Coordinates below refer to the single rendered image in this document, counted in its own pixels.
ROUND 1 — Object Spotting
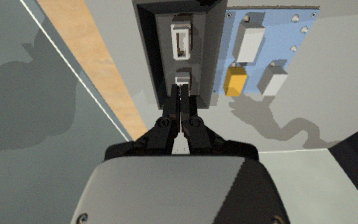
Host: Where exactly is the yellow rectangular block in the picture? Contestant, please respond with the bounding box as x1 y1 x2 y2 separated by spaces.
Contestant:
223 67 247 96

